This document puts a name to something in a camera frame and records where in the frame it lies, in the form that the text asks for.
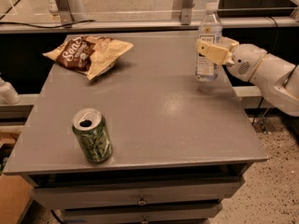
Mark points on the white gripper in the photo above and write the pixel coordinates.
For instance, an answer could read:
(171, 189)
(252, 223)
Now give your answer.
(248, 62)

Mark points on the clear plastic water bottle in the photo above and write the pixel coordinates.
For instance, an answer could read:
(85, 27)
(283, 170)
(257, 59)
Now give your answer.
(209, 30)

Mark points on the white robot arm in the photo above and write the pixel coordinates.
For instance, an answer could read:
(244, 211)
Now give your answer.
(276, 78)

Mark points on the grey drawer cabinet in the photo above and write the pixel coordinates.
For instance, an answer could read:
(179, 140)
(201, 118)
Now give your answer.
(180, 144)

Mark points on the brown and cream chip bag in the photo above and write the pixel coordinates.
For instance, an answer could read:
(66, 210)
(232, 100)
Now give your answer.
(88, 54)

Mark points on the green soda can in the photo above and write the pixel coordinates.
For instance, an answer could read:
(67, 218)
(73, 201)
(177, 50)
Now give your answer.
(89, 127)

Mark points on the upper drawer knob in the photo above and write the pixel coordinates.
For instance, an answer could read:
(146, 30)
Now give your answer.
(141, 201)

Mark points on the drawer knob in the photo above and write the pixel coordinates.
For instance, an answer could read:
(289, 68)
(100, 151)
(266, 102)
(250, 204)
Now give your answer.
(141, 201)
(144, 221)

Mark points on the lower drawer knob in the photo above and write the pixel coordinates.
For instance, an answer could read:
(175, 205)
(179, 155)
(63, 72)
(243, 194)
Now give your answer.
(144, 221)

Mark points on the white pipe at left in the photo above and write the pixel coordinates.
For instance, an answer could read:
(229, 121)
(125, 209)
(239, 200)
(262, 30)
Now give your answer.
(8, 93)

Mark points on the brown cardboard box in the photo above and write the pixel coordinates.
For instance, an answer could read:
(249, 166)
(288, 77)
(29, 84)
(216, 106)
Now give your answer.
(14, 199)

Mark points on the right metal bracket post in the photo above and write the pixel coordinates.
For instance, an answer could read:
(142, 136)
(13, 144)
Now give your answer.
(186, 11)

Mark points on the metal bracket post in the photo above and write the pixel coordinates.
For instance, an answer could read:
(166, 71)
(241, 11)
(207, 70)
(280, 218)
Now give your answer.
(64, 12)
(186, 11)

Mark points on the left metal bracket post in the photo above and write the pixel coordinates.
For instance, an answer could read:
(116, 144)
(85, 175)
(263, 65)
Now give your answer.
(64, 12)

